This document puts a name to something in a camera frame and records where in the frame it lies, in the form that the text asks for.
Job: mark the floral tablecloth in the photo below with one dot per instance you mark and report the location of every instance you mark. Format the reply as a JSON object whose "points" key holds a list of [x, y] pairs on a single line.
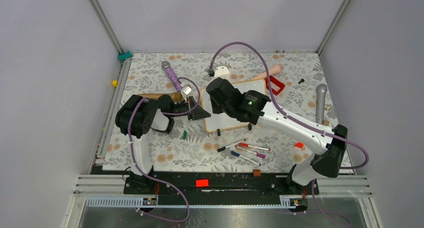
{"points": [[169, 152]]}

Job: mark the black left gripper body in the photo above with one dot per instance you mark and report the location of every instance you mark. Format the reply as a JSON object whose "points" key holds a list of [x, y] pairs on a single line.
{"points": [[184, 107]]}

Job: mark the purple glitter toy microphone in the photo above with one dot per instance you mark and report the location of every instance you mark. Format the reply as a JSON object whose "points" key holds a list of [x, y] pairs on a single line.
{"points": [[172, 75]]}

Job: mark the red square frame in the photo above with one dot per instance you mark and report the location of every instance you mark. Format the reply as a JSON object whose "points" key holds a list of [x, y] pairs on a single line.
{"points": [[276, 85]]}

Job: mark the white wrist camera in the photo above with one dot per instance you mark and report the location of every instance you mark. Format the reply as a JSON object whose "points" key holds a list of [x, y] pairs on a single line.
{"points": [[221, 72], [186, 90]]}

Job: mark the yellow framed whiteboard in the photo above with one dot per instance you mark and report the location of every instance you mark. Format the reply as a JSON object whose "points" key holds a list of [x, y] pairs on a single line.
{"points": [[222, 121]]}

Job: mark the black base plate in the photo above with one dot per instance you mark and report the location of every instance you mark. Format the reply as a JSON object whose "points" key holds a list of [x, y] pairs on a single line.
{"points": [[183, 183]]}

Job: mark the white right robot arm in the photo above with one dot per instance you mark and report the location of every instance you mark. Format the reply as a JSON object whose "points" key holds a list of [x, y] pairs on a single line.
{"points": [[327, 144]]}

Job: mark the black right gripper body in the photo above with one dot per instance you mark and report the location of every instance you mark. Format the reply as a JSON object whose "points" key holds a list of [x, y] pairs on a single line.
{"points": [[218, 108]]}

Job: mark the red tape patch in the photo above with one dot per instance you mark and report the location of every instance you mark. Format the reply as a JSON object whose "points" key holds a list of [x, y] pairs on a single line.
{"points": [[202, 183]]}

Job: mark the black whiteboard marker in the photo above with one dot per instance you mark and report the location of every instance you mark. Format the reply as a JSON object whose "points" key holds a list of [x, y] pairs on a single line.
{"points": [[230, 145]]}

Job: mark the red whiteboard marker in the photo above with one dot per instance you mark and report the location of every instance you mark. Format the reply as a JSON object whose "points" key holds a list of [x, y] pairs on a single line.
{"points": [[254, 147]]}

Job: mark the blue whiteboard marker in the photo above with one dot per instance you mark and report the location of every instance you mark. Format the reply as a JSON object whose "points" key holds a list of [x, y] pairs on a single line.
{"points": [[244, 158]]}

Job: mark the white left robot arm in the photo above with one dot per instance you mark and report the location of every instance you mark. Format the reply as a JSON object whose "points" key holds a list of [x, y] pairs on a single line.
{"points": [[139, 115]]}

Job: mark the teal corner clamp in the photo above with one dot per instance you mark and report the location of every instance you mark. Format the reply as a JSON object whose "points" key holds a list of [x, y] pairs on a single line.
{"points": [[124, 56]]}

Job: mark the pink toy microphone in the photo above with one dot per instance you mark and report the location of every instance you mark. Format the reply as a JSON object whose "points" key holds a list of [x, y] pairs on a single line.
{"points": [[271, 71]]}

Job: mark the orange cylinder block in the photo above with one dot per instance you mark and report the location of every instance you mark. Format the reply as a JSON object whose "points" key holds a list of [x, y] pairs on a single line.
{"points": [[256, 173]]}

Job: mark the silver toy microphone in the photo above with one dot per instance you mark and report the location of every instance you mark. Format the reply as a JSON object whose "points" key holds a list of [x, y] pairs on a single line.
{"points": [[321, 92]]}

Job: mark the magenta whiteboard marker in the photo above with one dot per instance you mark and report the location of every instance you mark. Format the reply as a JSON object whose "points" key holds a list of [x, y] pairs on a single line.
{"points": [[252, 152]]}

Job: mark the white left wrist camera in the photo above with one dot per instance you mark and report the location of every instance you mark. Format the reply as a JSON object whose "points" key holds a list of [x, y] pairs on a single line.
{"points": [[186, 90]]}

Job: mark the red triangular block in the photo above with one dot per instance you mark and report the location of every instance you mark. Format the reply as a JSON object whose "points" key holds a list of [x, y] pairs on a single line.
{"points": [[299, 145]]}

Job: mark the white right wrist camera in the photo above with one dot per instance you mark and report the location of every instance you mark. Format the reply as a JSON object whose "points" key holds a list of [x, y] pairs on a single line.
{"points": [[221, 72]]}

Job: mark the cable duct rail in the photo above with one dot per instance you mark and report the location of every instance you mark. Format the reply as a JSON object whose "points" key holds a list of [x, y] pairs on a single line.
{"points": [[207, 200]]}

